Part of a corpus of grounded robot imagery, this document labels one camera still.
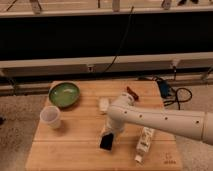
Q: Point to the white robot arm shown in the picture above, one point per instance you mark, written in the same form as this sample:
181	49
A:
196	125

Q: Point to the white plastic bottle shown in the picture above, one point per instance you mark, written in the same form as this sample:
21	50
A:
144	143

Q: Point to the white ceramic cup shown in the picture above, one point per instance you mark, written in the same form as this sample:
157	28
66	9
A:
50	115

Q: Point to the black rectangular eraser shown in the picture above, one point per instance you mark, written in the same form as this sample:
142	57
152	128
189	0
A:
107	141

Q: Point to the blue power adapter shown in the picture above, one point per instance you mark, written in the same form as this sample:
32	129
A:
164	88

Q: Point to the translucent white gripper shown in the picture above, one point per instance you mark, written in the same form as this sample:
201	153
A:
115	128

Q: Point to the green ceramic bowl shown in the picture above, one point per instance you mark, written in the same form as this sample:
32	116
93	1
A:
64	94

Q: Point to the wooden cutting board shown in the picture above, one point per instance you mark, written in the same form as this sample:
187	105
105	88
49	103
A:
75	145

